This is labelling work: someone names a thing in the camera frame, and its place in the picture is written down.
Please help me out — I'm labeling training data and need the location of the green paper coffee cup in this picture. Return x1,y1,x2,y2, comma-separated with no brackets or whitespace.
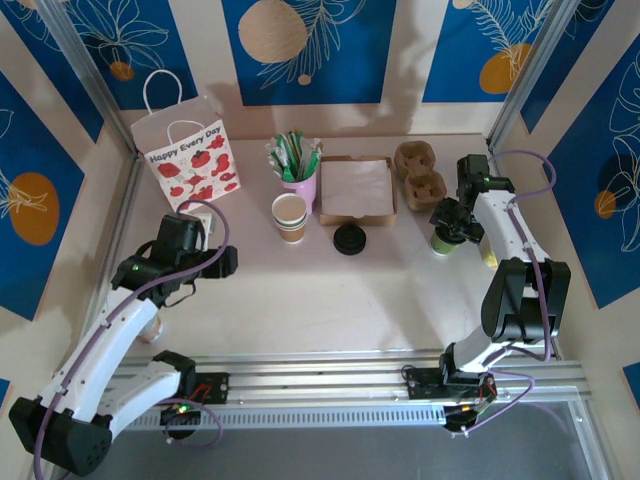
430,227,464,257

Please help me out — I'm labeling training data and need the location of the brown pulp cup carrier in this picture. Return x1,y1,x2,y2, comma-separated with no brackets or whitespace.
393,141,447,211
394,141,447,210

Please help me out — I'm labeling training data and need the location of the white red printed paper bag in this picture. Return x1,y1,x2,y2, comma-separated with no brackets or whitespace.
130,69,242,217

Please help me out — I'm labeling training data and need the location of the yellow drink can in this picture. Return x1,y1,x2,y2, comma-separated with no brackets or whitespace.
478,238,500,270

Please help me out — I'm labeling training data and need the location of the brown paper cup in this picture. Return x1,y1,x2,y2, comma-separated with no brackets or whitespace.
277,222,307,245

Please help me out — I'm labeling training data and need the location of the green striped paper cup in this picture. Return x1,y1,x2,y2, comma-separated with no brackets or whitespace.
271,193,309,227

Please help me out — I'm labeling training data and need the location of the brown cardboard napkin box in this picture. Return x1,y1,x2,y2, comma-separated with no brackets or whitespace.
318,154,400,227

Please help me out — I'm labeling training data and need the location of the small pink paper cup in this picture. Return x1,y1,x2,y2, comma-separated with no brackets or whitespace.
137,317,164,345

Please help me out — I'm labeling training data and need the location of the white paper napkin stack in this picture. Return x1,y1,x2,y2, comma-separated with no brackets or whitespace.
320,158,394,215

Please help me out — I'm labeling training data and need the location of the pink straw holder cup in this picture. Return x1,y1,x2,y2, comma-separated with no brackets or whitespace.
278,169,319,207

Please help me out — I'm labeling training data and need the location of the dark green wrapped straw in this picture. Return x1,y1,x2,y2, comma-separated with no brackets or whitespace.
280,132,300,182

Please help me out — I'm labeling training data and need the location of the white wrapped straw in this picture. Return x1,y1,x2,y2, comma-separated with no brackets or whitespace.
265,140,284,177

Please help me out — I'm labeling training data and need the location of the left black controller module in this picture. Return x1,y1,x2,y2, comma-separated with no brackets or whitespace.
159,403,202,427

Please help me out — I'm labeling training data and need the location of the black controller module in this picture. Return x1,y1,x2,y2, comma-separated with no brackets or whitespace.
159,403,202,427
442,403,494,434

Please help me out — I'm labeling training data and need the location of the right black controller module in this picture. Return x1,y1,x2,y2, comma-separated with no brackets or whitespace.
442,403,494,434

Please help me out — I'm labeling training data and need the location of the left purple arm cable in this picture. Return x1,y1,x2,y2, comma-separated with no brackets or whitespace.
32,201,236,480

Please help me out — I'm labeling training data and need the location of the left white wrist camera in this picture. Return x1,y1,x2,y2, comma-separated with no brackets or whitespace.
179,198,217,236

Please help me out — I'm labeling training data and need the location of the aluminium corner post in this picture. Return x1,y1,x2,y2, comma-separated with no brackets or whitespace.
37,0,147,157
487,0,591,151

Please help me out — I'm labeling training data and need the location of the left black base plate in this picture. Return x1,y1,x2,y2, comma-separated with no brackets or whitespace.
138,372,231,406

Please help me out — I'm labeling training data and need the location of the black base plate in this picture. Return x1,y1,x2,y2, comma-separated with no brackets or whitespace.
405,367,497,401
138,372,231,406

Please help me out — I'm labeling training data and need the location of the aluminium front rail frame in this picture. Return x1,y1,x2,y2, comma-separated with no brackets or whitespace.
42,349,594,434

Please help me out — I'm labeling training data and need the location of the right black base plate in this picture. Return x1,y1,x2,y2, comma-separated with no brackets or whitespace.
405,367,497,401

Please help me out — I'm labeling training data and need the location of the perforated grey cable duct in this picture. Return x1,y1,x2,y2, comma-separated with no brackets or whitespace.
63,405,449,432

